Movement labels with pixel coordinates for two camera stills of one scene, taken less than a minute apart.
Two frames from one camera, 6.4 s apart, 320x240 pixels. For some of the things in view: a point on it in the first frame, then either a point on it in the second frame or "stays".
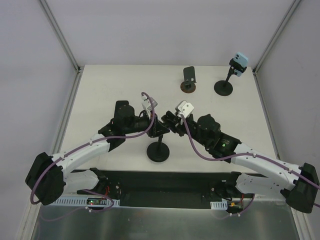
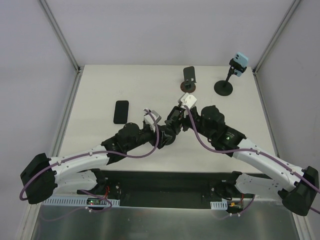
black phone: x=122 y=110 stays
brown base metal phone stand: x=188 y=86 stays
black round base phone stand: x=158 y=151 -> x=172 y=140
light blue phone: x=242 y=59 stays
